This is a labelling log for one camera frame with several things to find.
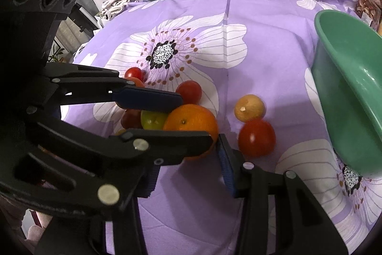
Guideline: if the large orange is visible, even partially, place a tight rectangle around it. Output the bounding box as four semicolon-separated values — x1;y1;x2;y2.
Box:
163;104;219;161

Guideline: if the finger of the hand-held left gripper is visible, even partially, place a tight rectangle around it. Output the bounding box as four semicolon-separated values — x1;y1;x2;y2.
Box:
45;63;184;113
0;117;214;221

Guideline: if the dark red tomato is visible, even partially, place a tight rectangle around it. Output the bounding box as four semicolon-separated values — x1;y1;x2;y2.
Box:
121;109;142;130

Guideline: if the green lime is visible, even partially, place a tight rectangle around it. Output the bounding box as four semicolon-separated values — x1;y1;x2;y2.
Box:
140;110;169;130

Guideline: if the tan yellow plum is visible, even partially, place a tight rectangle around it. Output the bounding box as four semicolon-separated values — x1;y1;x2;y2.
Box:
233;94;265;122

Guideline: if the small orange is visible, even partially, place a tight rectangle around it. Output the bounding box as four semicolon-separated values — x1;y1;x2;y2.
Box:
125;76;146;88

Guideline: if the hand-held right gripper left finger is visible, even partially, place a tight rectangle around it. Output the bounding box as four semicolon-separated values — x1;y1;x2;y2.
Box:
35;165;160;255

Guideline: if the black metal stand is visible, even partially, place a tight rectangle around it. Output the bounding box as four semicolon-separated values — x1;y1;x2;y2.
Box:
69;2;100;34

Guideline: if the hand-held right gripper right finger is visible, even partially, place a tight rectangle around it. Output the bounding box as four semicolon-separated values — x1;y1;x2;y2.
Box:
217;133;348;255

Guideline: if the green plastic bowl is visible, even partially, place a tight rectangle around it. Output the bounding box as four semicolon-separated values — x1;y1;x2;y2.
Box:
310;9;382;178

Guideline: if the purple floral tablecloth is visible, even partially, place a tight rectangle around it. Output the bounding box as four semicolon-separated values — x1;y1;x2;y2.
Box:
60;0;382;255

